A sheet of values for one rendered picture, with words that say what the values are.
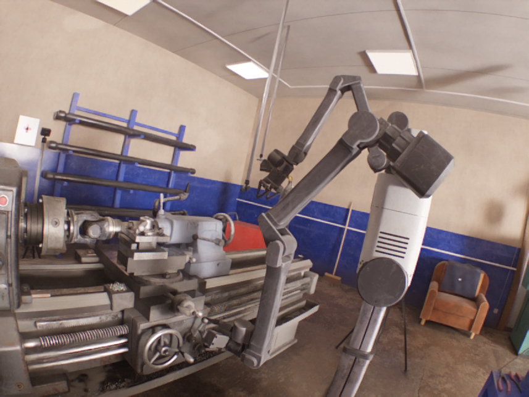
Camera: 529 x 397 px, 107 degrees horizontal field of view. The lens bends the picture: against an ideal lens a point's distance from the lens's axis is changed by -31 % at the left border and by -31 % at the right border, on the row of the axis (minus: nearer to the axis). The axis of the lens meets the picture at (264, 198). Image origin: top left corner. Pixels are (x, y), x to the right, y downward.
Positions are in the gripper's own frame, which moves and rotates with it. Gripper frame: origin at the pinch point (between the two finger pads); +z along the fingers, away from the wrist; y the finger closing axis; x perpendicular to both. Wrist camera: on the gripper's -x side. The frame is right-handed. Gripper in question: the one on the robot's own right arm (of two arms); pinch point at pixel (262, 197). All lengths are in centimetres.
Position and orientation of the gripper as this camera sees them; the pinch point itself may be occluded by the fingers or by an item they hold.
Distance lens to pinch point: 130.1
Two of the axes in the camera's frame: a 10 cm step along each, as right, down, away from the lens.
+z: -6.1, 7.5, 2.6
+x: 6.6, 6.6, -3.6
